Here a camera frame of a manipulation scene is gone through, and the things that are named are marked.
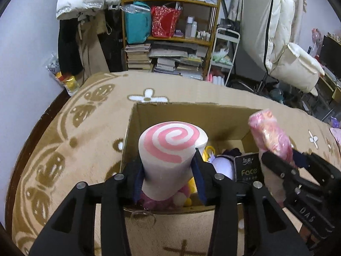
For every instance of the pile of books and magazines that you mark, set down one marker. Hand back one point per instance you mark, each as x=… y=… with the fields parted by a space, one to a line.
x=178 y=61

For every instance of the pink swirl roll plush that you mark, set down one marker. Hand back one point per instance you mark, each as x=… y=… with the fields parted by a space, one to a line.
x=170 y=141

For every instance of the white metal cart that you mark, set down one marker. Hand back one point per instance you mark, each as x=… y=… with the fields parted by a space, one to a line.
x=237 y=48

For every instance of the teal bag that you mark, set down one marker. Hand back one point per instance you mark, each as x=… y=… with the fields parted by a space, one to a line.
x=137 y=24

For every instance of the stack of old books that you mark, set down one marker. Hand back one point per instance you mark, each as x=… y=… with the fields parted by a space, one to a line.
x=137 y=57

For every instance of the pink toy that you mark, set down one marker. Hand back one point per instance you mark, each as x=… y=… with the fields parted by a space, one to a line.
x=317 y=41

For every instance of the row of small cosmetic bottles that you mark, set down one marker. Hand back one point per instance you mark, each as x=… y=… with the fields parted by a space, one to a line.
x=203 y=35

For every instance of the pink and white bottles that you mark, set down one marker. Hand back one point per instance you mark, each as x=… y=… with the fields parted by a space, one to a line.
x=217 y=80

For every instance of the wooden desk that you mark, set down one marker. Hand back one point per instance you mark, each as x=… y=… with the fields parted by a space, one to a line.
x=331 y=88

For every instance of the red patterned bag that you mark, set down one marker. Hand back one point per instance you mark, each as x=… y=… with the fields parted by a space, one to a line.
x=165 y=22

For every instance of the cardboard box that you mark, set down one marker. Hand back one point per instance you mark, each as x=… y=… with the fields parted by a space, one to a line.
x=218 y=122

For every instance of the tall white bottle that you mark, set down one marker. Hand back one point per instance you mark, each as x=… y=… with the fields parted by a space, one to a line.
x=189 y=28

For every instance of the plastic bag of snacks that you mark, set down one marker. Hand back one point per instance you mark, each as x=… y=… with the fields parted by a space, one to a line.
x=64 y=80

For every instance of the dark bag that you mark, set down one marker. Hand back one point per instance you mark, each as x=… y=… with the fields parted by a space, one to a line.
x=229 y=26

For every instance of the yellow plush toy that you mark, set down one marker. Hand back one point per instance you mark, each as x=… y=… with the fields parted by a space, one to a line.
x=192 y=185

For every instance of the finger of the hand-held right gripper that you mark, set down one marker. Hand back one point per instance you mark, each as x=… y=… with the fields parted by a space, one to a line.
x=279 y=168
x=301 y=158

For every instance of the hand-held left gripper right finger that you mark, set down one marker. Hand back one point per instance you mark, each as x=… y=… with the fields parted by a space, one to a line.
x=199 y=181

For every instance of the beige trench coat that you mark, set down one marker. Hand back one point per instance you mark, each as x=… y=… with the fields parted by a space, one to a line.
x=90 y=48

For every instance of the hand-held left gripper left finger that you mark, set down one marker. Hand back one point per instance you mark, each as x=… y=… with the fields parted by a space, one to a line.
x=138 y=186

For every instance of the green and white packs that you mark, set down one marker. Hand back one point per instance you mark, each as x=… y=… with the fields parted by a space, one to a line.
x=221 y=57

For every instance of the black monitor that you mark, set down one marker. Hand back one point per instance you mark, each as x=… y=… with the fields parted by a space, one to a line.
x=331 y=54

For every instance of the teal plush toy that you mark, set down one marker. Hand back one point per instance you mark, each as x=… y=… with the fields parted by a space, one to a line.
x=276 y=95

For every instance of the black hanging bag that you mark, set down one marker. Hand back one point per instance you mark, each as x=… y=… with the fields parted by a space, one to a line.
x=114 y=48

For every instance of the cream long down coat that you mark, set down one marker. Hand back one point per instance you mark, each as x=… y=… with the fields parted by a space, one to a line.
x=282 y=32

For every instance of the purple plush doll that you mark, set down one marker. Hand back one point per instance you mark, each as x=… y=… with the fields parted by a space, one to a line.
x=223 y=165

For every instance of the black towel packet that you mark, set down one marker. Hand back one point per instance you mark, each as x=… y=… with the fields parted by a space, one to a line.
x=247 y=169

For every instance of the short white bottle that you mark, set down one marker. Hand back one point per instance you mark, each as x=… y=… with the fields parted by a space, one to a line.
x=194 y=29

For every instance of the small purple box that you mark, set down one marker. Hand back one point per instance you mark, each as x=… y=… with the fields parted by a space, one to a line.
x=179 y=34

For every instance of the black metal stand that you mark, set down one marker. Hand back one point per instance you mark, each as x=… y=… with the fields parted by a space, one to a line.
x=247 y=85

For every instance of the wooden shelf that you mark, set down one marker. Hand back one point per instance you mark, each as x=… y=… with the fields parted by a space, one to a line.
x=183 y=39

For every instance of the black hanging garment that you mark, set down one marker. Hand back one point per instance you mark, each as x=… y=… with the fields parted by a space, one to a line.
x=69 y=50

